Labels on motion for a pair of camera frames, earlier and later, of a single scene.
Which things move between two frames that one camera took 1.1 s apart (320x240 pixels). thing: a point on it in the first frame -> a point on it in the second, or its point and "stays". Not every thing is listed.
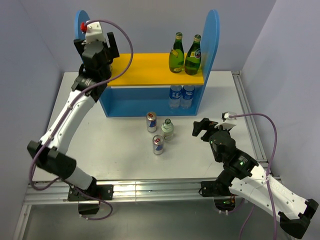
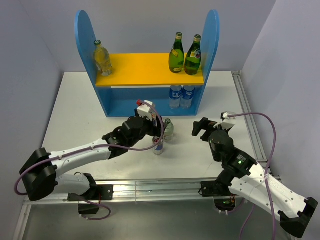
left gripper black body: x=107 y=73 -> x=148 y=128
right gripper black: x=205 y=124 stays
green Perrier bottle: x=193 y=56 stays
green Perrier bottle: x=176 y=59 stays
